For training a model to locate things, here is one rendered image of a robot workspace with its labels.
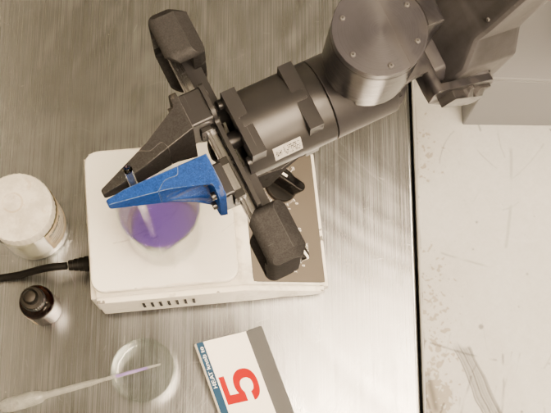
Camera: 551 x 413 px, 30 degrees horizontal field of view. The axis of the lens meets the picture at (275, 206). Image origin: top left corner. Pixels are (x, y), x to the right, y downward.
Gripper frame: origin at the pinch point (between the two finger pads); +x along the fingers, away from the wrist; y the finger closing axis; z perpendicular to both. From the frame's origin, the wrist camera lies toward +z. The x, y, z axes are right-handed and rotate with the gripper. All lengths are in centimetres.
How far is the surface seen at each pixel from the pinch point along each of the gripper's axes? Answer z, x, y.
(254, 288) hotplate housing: 19.8, -4.3, -6.4
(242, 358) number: 24.4, -1.1, -10.7
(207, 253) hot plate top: 17.0, -2.0, -2.6
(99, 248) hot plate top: 16.9, 5.7, 1.6
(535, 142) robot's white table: 26.0, -34.6, -4.6
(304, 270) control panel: 21.8, -9.1, -6.5
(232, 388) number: 23.0, 0.8, -12.7
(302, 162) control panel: 22.4, -13.3, 2.3
